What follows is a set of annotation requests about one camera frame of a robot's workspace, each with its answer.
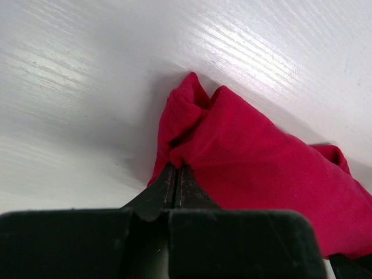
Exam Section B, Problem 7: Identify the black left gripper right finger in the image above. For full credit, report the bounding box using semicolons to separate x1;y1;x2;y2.
168;167;327;278

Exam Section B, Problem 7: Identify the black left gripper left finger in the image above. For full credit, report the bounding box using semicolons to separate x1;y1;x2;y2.
1;165;177;278

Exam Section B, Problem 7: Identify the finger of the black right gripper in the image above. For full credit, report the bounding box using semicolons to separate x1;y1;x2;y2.
329;253;372;279

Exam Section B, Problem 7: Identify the red t-shirt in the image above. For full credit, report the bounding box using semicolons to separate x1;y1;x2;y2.
152;73;371;258

